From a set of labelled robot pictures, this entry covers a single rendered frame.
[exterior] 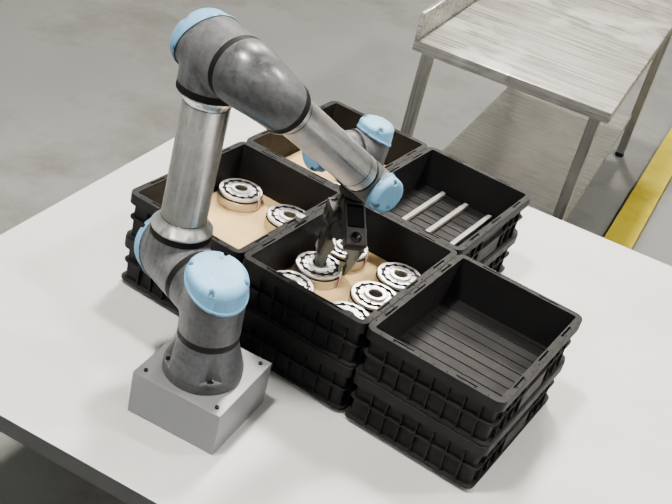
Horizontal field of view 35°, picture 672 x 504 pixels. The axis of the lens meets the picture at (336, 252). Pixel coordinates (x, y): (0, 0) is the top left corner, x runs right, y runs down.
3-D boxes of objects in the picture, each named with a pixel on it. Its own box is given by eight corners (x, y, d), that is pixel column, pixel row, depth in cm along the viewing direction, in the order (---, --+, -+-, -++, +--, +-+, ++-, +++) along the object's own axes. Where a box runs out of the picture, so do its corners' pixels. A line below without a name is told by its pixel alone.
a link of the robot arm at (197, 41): (163, 314, 197) (218, 38, 168) (124, 268, 205) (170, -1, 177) (218, 301, 204) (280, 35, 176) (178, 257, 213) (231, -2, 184)
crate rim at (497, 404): (500, 415, 192) (504, 405, 191) (362, 336, 203) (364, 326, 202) (581, 326, 223) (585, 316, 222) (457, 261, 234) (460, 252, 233)
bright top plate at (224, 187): (243, 207, 243) (243, 205, 243) (209, 188, 248) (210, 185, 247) (270, 194, 251) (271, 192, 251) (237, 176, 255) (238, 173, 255)
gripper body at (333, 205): (352, 224, 234) (368, 176, 227) (361, 246, 227) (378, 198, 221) (319, 219, 231) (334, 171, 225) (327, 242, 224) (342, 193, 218)
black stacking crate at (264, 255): (350, 374, 209) (363, 328, 203) (231, 303, 220) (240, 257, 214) (444, 296, 239) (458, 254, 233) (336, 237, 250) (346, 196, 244)
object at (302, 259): (324, 286, 224) (325, 283, 224) (286, 264, 228) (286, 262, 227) (350, 268, 232) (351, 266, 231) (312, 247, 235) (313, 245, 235)
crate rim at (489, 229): (457, 261, 234) (460, 252, 233) (344, 202, 245) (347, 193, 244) (531, 203, 265) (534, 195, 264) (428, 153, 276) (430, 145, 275)
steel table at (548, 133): (356, 251, 403) (421, 11, 353) (501, 105, 552) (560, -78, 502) (529, 327, 385) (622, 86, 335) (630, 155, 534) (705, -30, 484)
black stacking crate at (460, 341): (484, 454, 198) (502, 407, 192) (352, 375, 209) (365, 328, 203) (565, 361, 228) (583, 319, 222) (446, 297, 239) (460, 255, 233)
